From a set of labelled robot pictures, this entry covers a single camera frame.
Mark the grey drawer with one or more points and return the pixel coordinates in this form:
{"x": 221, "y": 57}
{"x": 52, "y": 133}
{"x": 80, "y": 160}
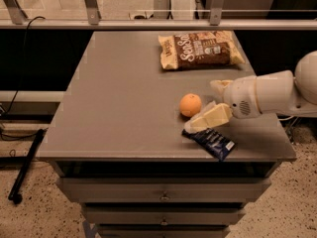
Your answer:
{"x": 163, "y": 215}
{"x": 162, "y": 190}
{"x": 136, "y": 231}

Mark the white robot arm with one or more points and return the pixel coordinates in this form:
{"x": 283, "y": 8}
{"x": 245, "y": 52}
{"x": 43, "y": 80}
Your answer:
{"x": 285, "y": 92}

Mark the bottom grey drawer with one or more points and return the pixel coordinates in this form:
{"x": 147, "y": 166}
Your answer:
{"x": 136, "y": 231}

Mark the blue rxbar blueberry bar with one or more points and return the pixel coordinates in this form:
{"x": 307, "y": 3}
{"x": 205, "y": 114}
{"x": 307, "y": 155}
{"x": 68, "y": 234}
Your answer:
{"x": 212, "y": 142}

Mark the top grey drawer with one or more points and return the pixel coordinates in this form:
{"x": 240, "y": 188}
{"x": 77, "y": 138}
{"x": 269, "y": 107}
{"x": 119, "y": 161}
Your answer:
{"x": 162, "y": 190}

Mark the orange fruit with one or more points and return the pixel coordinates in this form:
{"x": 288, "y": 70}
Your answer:
{"x": 190, "y": 104}

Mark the grey drawer cabinet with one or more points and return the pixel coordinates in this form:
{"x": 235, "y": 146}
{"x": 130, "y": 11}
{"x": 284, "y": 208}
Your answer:
{"x": 120, "y": 120}

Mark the brown sea salt chip bag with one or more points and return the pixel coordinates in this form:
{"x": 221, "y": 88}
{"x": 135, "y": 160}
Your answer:
{"x": 194, "y": 50}

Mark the middle grey drawer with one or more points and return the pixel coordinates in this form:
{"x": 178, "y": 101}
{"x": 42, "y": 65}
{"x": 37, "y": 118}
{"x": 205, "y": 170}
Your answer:
{"x": 163, "y": 215}

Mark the black pole with wheel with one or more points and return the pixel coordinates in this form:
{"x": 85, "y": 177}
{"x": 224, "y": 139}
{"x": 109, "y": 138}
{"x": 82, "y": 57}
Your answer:
{"x": 15, "y": 196}

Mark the grey metal railing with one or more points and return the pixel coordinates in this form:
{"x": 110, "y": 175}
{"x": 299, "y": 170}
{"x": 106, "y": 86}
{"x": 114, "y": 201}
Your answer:
{"x": 108, "y": 15}

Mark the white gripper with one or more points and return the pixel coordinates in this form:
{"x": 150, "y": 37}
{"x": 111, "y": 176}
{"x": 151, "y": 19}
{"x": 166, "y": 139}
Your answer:
{"x": 240, "y": 96}

